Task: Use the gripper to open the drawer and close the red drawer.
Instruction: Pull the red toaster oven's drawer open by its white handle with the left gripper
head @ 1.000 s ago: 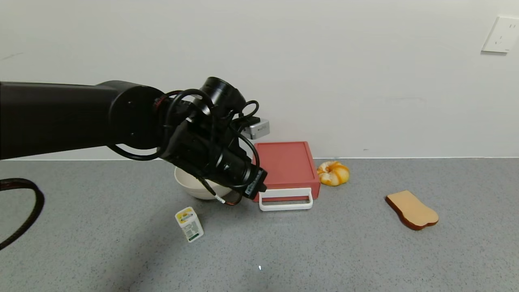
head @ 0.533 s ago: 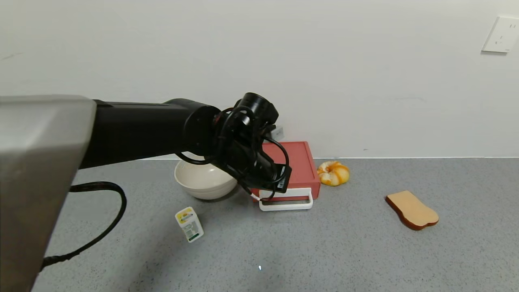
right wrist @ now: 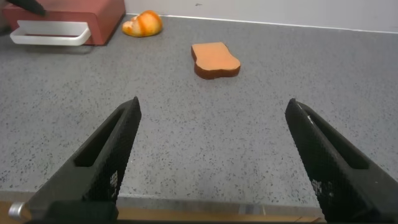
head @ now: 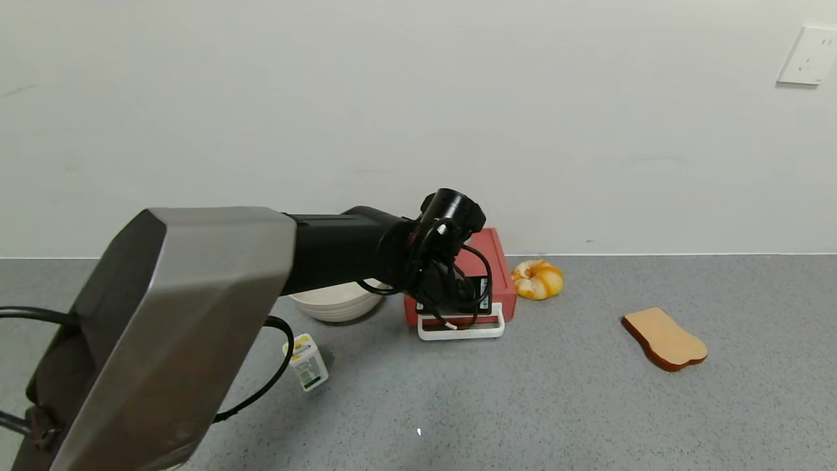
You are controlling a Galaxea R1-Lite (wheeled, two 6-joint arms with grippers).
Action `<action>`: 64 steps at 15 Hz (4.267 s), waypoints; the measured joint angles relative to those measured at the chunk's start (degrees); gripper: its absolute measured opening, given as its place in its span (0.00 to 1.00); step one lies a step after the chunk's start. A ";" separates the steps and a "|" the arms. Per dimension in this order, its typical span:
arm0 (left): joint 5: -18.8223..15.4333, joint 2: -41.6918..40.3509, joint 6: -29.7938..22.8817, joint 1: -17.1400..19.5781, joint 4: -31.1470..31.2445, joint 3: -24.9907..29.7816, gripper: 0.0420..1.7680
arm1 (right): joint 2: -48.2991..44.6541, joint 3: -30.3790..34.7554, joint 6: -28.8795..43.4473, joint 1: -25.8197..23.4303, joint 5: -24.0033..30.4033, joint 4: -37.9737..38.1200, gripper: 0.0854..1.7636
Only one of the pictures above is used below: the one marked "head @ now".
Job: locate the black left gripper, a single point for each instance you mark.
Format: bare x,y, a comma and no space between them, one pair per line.
472,292

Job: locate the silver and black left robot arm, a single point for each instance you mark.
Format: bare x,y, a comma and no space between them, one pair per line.
189,314

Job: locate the orange swirl bread bun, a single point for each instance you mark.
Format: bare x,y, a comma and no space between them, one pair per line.
537,280

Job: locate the cream ribbed bowl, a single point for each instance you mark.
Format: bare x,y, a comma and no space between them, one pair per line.
337,306

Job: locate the small white yellow-label bottle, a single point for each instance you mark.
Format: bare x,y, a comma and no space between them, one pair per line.
307,365

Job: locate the toast bread slice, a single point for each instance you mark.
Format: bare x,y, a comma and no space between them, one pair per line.
664,337

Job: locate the white wall socket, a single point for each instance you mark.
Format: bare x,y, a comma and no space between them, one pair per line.
809,55

